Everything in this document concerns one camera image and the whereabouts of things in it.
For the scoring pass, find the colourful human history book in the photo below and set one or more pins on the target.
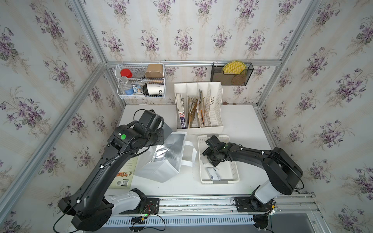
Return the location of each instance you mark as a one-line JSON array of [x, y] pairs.
[[202, 111]]

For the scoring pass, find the red lid jar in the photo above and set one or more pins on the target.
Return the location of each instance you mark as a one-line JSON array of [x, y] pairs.
[[126, 73]]

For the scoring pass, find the white blue ice pack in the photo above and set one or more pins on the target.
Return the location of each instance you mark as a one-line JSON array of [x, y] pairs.
[[213, 173]]

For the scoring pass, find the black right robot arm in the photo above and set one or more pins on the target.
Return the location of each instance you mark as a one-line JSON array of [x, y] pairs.
[[283, 173]]

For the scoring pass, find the white plastic file organizer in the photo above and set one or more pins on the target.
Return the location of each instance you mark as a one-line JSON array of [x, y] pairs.
[[212, 92]]

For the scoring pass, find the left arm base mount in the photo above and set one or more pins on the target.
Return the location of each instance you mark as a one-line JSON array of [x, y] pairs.
[[133, 202]]

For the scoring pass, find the woven brown round coaster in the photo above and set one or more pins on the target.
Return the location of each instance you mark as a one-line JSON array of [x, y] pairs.
[[239, 79]]

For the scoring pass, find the clear plastic water bottle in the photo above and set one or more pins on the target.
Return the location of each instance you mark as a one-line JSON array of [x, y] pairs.
[[126, 86]]

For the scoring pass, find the clear gel ice pack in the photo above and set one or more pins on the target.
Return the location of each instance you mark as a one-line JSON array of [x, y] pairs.
[[203, 160]]

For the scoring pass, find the white black cylinder cup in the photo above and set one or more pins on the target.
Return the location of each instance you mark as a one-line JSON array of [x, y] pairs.
[[154, 89]]

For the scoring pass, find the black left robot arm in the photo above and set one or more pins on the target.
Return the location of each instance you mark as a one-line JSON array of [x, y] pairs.
[[88, 206]]

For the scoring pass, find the white insulated delivery bag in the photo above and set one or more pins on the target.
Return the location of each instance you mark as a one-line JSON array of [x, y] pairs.
[[163, 162]]

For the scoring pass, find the science encyclopedia book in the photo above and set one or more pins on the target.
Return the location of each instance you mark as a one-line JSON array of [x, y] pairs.
[[181, 111]]

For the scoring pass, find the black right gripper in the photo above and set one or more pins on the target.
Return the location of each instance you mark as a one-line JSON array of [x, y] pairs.
[[205, 153]]

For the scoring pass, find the white wire wall basket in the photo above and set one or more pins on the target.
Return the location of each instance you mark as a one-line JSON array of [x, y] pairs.
[[138, 80]]

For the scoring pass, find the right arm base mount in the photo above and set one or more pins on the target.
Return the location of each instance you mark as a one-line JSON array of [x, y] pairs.
[[261, 200]]

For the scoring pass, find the green history picture book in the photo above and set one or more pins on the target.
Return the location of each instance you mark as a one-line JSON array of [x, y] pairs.
[[125, 175]]

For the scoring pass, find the black mesh wall basket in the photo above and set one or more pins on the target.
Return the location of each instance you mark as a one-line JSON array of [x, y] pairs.
[[217, 74]]

